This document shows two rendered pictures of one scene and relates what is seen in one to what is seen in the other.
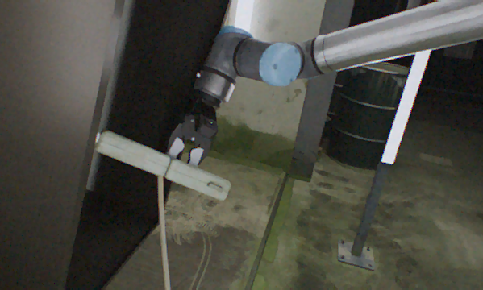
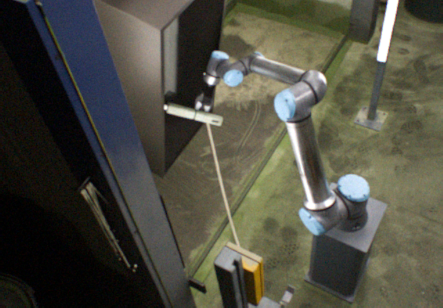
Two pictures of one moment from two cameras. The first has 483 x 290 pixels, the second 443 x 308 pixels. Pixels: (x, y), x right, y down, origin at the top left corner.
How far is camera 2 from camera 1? 1.98 m
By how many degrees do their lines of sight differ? 34
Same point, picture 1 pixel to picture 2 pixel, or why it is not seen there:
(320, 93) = not seen: outside the picture
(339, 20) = not seen: outside the picture
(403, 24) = (271, 73)
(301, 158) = (358, 24)
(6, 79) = (136, 102)
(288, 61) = (234, 78)
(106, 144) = (169, 110)
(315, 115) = not seen: outside the picture
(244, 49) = (219, 70)
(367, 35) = (263, 70)
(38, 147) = (147, 120)
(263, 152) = (324, 18)
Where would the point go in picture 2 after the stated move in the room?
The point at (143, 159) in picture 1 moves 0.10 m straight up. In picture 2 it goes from (184, 114) to (181, 101)
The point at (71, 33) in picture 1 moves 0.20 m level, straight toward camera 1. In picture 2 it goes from (151, 96) to (152, 127)
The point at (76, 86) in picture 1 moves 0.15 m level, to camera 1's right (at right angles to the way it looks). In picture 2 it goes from (155, 108) to (183, 113)
